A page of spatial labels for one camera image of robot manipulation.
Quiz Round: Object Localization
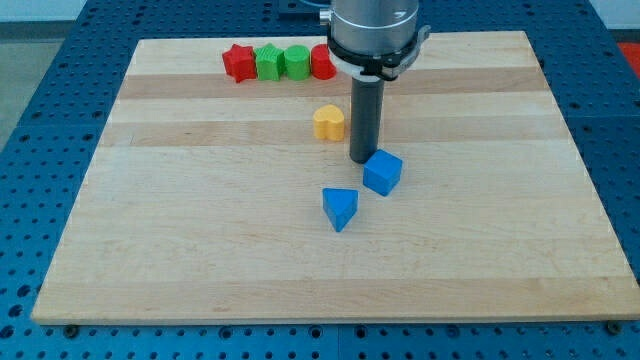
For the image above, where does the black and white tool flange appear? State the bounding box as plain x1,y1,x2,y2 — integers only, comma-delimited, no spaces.
327,25,431,82

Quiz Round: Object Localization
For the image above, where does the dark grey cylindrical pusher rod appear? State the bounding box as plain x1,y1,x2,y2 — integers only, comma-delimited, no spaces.
349,78,384,164

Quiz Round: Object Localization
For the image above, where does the yellow heart block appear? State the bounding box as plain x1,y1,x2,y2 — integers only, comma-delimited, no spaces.
312,104,345,141

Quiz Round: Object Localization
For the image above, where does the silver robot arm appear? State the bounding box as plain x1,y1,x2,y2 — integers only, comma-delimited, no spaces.
319,0,430,164

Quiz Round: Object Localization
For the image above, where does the red cylinder block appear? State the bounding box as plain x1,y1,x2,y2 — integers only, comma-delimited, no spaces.
310,43,337,80

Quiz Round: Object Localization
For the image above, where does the green cylinder block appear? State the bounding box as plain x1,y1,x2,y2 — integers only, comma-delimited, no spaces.
284,45,310,81

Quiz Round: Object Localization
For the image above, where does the green star block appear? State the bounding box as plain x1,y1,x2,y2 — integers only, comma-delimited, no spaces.
254,43,285,81

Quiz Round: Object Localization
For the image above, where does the blue cube block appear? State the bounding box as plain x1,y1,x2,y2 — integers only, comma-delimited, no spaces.
363,149,403,196

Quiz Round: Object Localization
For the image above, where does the red star block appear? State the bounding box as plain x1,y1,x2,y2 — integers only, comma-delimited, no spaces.
222,44,257,83

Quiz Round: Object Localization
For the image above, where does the blue triangle block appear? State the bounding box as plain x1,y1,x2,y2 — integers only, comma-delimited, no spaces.
322,188,359,232

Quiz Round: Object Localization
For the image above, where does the light wooden board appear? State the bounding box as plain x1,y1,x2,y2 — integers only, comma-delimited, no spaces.
32,31,639,325

